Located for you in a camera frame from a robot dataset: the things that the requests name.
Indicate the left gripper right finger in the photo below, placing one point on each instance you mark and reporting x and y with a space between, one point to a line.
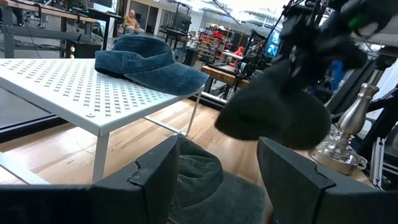
304 199

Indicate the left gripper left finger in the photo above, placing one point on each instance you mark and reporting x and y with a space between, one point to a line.
140 199

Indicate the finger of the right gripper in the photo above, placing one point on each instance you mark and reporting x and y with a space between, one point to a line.
320 59

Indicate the dark green cap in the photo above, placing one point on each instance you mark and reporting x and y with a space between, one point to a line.
202 180

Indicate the grey-green cap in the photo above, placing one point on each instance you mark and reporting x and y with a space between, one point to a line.
273 118

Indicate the blue denim cap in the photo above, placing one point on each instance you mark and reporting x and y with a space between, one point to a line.
149 65

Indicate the blue lit monitor screen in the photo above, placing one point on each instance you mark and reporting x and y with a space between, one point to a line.
273 43

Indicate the silver lamp base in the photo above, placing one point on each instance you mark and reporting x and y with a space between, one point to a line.
354 115

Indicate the wooden side table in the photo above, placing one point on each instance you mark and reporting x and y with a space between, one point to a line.
224 74

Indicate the storage rack with coloured items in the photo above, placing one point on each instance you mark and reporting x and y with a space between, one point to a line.
214 40

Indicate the white perforated metal shelf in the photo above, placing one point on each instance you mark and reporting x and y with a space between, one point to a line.
77 93

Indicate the black computer tower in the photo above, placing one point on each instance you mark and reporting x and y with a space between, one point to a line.
84 49

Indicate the person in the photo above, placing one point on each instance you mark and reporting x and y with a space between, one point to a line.
132 21

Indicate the black desk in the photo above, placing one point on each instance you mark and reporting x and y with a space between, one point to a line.
102 15

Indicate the wooden workbench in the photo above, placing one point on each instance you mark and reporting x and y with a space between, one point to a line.
56 12

